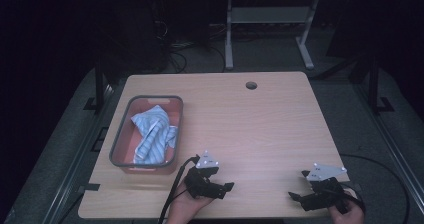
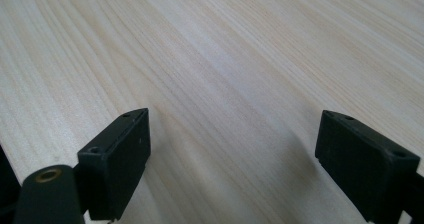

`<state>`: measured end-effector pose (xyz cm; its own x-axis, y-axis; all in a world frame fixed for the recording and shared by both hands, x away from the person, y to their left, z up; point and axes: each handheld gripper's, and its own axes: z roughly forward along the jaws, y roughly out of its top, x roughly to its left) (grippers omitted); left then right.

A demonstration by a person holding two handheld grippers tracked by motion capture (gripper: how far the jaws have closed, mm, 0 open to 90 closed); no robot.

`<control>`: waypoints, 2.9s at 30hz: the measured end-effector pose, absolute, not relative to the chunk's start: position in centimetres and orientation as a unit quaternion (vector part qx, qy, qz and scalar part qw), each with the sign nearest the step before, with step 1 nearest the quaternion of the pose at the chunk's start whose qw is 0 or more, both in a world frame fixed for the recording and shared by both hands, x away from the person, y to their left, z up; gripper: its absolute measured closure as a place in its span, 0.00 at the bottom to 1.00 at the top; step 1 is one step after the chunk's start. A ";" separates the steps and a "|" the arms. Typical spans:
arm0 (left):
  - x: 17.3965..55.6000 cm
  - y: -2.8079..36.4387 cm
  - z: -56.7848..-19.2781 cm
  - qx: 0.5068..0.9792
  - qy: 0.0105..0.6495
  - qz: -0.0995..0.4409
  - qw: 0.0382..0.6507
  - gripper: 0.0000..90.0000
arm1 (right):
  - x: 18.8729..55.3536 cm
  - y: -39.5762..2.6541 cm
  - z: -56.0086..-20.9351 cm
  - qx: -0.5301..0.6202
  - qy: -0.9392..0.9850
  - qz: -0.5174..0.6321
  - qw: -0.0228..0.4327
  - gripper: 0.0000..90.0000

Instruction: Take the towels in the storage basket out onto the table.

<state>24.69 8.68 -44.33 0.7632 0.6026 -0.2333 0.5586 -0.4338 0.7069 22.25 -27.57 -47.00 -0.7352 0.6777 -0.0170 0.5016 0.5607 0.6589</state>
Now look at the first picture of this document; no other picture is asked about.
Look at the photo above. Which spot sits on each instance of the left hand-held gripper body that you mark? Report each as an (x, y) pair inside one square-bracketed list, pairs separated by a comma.
[(200, 180)]

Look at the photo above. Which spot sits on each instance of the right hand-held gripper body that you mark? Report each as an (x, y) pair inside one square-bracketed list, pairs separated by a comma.
[(325, 192)]

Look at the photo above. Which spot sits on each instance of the blue white striped cloth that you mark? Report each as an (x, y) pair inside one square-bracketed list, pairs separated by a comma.
[(154, 137)]

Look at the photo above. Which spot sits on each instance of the red basket with grey rim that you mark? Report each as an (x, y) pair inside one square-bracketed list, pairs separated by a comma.
[(123, 147)]

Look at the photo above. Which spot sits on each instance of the person's left hand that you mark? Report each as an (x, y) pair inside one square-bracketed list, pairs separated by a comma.
[(185, 207)]

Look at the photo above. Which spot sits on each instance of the person's right hand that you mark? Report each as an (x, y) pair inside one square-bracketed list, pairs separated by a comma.
[(346, 215)]

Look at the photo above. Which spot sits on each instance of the black metal stand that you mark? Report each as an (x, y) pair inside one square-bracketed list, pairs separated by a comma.
[(374, 84), (99, 84)]

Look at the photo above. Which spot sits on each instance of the white metal stand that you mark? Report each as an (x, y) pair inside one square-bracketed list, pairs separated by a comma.
[(270, 15)]

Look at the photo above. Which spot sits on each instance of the metal frame rail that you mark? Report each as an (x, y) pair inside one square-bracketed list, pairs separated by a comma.
[(390, 140), (80, 150)]

